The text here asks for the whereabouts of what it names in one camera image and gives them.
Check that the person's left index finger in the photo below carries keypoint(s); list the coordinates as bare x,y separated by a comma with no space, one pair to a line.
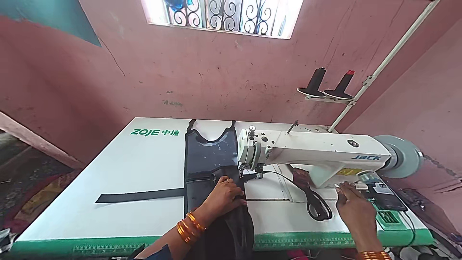
237,191

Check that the person's right thumb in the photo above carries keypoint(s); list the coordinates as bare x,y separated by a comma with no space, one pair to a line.
340,196

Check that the white sewing table, green edge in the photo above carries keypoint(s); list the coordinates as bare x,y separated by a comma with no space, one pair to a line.
144,169

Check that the window with scrolled grille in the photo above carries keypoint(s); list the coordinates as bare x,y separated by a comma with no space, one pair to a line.
223,16

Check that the white metal thread stand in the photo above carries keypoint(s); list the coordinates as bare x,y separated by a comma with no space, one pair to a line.
393,54

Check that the black thread cone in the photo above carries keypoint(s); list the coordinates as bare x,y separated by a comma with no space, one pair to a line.
317,81

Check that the person's left fingers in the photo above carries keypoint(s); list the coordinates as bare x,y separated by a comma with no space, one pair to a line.
224,180

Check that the white sewing machine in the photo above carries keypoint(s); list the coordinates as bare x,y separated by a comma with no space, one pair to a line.
306,146

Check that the patterned cloth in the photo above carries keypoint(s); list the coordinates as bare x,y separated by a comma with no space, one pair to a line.
39,198

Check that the person's left hand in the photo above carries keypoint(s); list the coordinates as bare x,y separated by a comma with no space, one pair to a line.
222,198

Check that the person's right fingers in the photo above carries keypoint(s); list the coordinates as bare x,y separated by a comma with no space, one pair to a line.
348,187

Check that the small clear jar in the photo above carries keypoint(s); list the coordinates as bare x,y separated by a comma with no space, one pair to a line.
369,177

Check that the narrow black binding tape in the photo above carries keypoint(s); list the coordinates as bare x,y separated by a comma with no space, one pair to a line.
276,173

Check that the black smartphone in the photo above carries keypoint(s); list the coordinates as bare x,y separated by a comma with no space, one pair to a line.
391,201

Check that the person's left thumb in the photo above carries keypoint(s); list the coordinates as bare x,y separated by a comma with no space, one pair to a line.
241,203

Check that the person's right forearm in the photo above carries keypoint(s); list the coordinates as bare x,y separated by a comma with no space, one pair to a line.
371,251

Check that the white stick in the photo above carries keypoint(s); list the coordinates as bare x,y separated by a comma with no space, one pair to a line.
362,186

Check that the black scissors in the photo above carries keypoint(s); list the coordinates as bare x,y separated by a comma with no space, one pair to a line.
311,195

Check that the black cone with red tip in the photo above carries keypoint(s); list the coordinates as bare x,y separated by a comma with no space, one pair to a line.
343,86

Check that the person's right hand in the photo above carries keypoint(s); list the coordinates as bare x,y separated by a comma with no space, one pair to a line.
357,209

